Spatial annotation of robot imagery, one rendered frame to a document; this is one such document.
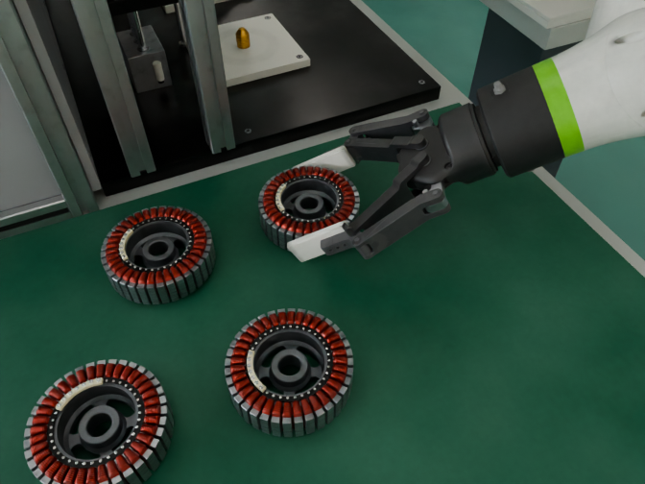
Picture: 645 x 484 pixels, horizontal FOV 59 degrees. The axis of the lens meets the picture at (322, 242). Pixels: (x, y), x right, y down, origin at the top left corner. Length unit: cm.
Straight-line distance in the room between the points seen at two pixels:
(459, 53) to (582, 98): 195
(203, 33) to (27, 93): 18
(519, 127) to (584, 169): 149
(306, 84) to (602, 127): 42
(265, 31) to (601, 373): 66
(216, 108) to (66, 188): 19
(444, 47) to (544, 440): 210
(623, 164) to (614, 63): 157
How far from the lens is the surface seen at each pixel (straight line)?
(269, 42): 90
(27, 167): 68
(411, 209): 54
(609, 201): 195
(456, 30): 264
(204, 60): 65
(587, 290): 65
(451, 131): 56
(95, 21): 61
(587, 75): 55
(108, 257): 60
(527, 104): 54
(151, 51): 82
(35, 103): 63
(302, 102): 79
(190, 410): 53
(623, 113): 55
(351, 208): 61
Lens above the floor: 122
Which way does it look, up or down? 49 degrees down
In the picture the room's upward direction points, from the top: straight up
